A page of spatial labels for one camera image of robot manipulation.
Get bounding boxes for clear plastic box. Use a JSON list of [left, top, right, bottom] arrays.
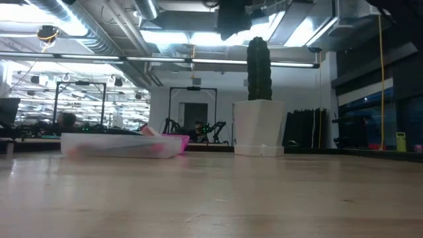
[[60, 132, 182, 159]]

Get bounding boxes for tall green cactus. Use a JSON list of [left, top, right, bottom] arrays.
[[246, 36, 274, 101]]

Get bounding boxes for long horizontal light bar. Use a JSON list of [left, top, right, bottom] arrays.
[[0, 51, 321, 69]]

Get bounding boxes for white faceted plant pot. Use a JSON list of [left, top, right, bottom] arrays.
[[232, 99, 287, 148]]

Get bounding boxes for person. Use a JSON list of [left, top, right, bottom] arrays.
[[54, 112, 79, 134], [188, 119, 208, 143]]

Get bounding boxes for black folded panels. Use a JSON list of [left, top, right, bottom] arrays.
[[284, 107, 328, 149]]

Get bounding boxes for white pot saucer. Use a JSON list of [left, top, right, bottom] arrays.
[[233, 144, 285, 157]]

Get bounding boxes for small yellow-green container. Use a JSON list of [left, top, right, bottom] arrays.
[[395, 132, 407, 153]]

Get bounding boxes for dark monitor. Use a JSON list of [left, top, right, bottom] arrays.
[[0, 97, 21, 126]]

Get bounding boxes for black rig frame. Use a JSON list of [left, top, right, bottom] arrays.
[[52, 81, 107, 130], [168, 86, 218, 134]]

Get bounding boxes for silver ventilation duct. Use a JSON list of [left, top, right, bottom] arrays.
[[29, 0, 156, 87]]

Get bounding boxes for black aluminium table frame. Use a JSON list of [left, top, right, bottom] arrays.
[[0, 138, 423, 163]]

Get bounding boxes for thick yellow hanging cable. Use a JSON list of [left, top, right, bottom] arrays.
[[377, 15, 387, 150]]

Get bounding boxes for black hanging cable reel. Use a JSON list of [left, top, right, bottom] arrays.
[[36, 24, 61, 44]]

